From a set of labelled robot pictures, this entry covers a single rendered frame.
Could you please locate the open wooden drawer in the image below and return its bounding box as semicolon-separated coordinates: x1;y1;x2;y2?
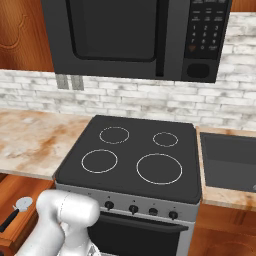
0;173;56;256

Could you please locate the black hob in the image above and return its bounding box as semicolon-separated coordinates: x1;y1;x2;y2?
54;114;203;205

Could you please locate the black microwave oven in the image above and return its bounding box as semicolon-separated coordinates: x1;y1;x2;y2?
40;0;233;84

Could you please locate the silver oven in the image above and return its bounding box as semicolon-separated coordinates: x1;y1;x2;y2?
54;182;201;256

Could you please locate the dark grey sink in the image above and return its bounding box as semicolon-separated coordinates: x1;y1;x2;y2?
199;131;256;194

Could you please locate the wooden base cupboard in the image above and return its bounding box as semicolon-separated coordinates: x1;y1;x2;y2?
187;203;256;256

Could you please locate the grey wall socket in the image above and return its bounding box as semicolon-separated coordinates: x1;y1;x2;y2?
70;74;85;91
55;74;70;90

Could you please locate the black oven door handle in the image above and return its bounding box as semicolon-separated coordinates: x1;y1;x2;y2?
98;213;190;234

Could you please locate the pizza cutter with black handle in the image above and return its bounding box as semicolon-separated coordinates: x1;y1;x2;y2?
0;196;34;233

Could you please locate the wooden wall cupboard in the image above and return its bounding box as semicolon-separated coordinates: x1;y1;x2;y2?
0;0;55;73
230;0;256;13

